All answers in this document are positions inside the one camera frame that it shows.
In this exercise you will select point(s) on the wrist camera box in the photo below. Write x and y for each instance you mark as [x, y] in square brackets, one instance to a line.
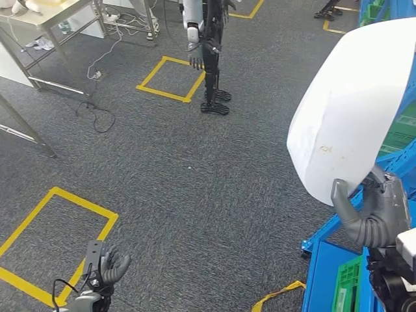
[92, 256]
[408, 249]

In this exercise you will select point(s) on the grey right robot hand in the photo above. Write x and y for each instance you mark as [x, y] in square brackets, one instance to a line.
[383, 206]

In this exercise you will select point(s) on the crumpled rag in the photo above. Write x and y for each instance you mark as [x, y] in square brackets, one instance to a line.
[40, 44]

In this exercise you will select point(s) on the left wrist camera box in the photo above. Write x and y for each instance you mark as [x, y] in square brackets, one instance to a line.
[92, 256]

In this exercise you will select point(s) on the white and black humanoid robot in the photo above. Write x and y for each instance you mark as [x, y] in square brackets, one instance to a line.
[211, 64]

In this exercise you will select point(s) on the white plastic car part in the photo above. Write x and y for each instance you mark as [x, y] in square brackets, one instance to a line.
[351, 112]

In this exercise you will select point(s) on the white box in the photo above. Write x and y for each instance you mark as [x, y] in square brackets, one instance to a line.
[84, 23]

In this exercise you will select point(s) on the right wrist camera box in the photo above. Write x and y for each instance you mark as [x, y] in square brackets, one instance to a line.
[408, 249]

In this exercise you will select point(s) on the white power strip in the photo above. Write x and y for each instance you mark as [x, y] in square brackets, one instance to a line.
[112, 17]

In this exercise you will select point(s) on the white plastic shell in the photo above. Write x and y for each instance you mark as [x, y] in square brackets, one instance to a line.
[29, 5]

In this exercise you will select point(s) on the loose yellow tape strip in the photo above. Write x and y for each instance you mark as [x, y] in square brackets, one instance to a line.
[279, 293]

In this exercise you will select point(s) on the blue metal shelf rack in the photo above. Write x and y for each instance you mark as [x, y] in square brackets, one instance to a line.
[402, 8]
[325, 280]

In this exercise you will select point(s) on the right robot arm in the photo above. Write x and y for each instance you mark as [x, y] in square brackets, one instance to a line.
[389, 284]

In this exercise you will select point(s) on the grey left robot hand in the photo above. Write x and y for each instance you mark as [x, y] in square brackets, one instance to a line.
[112, 269]

